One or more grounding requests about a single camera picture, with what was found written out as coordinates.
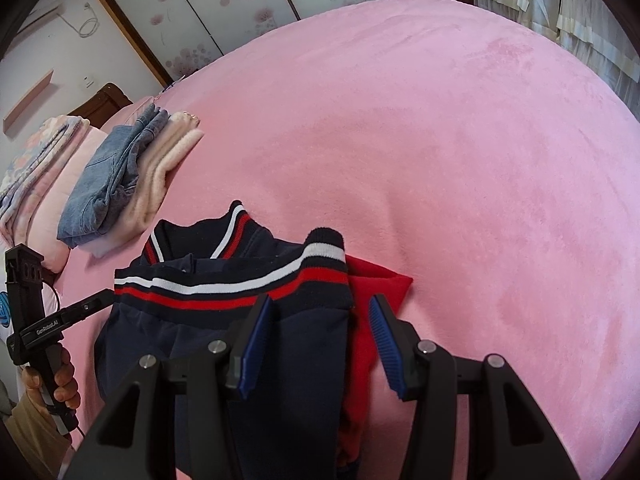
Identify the floral glass door wardrobe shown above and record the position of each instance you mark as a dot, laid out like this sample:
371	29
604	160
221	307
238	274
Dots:
225	5

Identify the dark wooden headboard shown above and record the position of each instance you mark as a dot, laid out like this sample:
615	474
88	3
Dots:
107	100

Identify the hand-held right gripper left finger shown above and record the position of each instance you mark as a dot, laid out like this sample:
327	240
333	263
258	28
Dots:
255	345

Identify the person's left forearm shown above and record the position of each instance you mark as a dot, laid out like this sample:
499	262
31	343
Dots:
35	435

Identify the folded cream fleece garment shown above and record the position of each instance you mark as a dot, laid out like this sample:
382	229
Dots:
165	170

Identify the pink wall shelf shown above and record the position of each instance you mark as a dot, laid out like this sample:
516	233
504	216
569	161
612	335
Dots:
27	102

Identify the navy and red varsity jacket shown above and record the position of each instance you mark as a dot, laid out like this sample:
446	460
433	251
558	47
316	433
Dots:
200	320

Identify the folded floral quilt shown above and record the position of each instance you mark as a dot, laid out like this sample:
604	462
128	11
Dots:
35	160

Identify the folded pink cartoon quilt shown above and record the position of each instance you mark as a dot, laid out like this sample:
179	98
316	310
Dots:
75	160

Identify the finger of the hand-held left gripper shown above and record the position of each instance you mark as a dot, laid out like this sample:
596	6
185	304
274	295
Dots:
90	305

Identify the person's left hand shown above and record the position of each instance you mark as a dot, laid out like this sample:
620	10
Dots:
67	385

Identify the white cartoon print pillow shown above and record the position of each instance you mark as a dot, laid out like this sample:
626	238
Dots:
49	307

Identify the white air conditioner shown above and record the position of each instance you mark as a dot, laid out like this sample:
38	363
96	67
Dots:
40	17

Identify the folded white garment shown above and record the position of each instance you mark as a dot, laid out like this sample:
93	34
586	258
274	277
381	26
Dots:
107	246

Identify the pink fleece bed blanket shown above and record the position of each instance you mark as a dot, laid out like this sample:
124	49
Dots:
400	135

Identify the folded blue jeans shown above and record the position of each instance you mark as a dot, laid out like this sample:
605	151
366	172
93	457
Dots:
100	185

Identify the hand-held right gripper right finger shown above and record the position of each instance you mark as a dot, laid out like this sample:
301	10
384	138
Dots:
385	345

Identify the white wall switch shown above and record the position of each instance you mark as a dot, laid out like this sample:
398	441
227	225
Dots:
88	81

